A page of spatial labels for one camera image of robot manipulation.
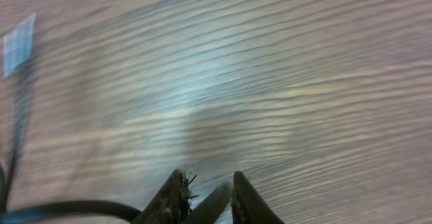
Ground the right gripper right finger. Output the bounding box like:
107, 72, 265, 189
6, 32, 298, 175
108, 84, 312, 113
231, 171, 284, 224

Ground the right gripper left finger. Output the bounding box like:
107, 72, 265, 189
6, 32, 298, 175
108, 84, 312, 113
130, 169, 191, 224

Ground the blue tape patch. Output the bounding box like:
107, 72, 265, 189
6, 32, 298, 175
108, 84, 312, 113
3, 13, 36, 78

